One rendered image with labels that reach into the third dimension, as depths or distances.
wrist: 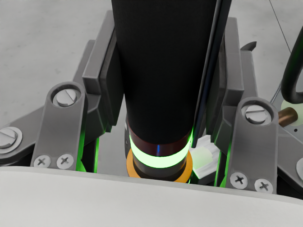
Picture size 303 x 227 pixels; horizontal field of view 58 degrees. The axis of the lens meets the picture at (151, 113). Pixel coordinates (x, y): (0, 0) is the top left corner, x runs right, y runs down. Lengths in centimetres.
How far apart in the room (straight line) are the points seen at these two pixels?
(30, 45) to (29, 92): 62
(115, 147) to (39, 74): 104
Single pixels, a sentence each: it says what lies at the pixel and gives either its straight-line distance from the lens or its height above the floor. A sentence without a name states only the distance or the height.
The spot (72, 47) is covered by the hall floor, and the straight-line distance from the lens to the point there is 281.
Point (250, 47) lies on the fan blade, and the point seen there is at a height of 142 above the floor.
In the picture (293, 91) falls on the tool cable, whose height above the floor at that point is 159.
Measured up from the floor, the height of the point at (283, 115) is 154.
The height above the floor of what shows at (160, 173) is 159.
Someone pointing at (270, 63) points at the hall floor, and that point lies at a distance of 273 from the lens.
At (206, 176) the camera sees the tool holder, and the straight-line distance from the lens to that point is 21.
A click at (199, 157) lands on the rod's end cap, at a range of 21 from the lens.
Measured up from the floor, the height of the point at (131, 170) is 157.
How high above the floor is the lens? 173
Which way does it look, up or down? 53 degrees down
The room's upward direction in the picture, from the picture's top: 1 degrees counter-clockwise
